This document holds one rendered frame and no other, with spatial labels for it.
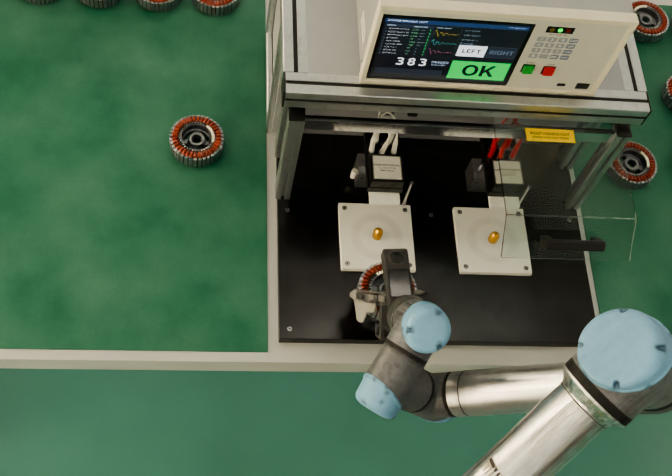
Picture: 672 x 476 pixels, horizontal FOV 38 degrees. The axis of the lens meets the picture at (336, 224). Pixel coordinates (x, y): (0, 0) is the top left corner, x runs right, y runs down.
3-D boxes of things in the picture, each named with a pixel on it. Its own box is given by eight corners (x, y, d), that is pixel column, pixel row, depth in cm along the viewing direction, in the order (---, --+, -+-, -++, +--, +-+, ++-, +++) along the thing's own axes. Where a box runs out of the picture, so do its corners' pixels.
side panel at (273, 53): (280, 133, 208) (296, 36, 180) (266, 132, 208) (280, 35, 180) (278, 31, 222) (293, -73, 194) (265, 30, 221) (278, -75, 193)
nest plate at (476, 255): (530, 276, 198) (532, 273, 197) (459, 274, 196) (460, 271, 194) (521, 212, 205) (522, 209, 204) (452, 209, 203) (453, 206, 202)
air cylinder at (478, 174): (501, 193, 206) (509, 179, 202) (467, 191, 205) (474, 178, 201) (498, 172, 209) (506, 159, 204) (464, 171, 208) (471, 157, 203)
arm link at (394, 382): (412, 430, 157) (446, 372, 158) (376, 416, 149) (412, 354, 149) (378, 407, 162) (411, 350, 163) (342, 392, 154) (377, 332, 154)
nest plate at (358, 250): (414, 273, 194) (416, 270, 193) (340, 271, 192) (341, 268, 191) (409, 207, 201) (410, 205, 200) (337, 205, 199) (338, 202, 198)
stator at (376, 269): (416, 323, 183) (420, 315, 180) (357, 322, 182) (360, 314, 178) (411, 269, 189) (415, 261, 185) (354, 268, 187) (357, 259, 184)
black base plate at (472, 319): (596, 347, 194) (600, 343, 192) (278, 342, 185) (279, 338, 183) (561, 150, 217) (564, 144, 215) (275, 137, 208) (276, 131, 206)
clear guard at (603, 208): (629, 261, 175) (642, 246, 170) (500, 258, 171) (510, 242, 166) (598, 113, 190) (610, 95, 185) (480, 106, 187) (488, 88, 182)
